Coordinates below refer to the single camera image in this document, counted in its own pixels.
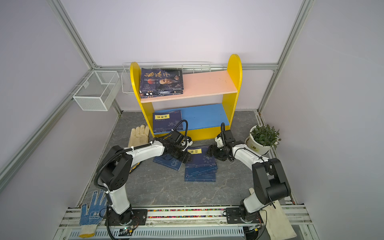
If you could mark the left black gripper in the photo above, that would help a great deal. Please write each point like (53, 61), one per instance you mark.
(185, 157)

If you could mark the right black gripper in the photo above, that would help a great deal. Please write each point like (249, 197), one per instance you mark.
(213, 152)

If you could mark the purple book with old man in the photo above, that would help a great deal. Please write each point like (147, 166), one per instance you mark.
(152, 95)

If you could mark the dark wolf cover book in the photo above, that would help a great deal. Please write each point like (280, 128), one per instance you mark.
(163, 92)

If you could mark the separate blue yellow-label book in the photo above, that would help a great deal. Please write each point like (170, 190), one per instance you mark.
(162, 131)

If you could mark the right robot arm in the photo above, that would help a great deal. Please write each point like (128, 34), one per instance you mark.
(269, 178)

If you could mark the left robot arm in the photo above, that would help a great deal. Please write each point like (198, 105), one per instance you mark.
(114, 170)

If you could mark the beige work glove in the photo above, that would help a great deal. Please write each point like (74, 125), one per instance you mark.
(139, 136)

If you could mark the potted green plant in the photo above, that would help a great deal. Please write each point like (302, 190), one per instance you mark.
(262, 138)

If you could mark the yellow wooden bookshelf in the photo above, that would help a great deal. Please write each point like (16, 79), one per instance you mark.
(212, 96)

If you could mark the white cloth glove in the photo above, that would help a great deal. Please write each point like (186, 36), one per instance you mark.
(278, 225)

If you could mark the white mesh basket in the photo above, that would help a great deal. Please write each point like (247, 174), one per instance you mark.
(98, 91)

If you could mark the blue knit glove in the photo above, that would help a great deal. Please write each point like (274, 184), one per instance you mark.
(92, 214)

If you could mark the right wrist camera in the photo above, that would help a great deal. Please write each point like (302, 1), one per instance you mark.
(219, 141)

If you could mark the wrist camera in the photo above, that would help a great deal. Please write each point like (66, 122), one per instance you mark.
(219, 141)
(187, 142)

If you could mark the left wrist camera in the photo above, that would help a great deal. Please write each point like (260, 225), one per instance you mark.
(187, 142)

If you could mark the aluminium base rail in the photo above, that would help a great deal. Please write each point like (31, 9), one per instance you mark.
(185, 223)

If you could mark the white wire rack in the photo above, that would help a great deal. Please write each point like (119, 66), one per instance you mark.
(186, 67)

